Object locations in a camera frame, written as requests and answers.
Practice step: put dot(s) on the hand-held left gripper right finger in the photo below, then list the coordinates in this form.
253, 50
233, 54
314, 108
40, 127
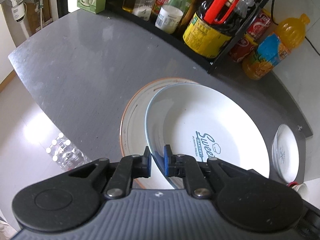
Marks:
166, 162

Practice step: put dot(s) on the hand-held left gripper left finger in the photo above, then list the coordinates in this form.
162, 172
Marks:
149, 163

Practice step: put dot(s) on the white plate with brown rim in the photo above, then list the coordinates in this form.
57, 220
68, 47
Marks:
133, 127

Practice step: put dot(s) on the white bowl with blue print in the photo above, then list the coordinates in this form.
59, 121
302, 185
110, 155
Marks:
212, 115

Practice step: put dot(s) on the pack of water bottles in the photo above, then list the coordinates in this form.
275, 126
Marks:
65, 152

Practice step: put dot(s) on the small white plate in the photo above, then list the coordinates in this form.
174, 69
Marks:
286, 152

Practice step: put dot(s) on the black kitchen shelf rack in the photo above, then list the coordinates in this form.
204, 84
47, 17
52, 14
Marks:
175, 40

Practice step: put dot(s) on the white and red object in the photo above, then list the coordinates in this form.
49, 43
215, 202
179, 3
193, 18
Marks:
298, 187

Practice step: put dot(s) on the red drink can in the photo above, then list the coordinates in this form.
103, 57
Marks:
260, 25
241, 50

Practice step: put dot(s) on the orange juice bottle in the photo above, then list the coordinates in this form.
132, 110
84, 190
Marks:
272, 50

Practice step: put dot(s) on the glass jar with white powder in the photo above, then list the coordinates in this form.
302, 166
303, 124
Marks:
144, 5

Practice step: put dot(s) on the brown sauce bottle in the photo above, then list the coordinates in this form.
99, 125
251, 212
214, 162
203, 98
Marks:
197, 3

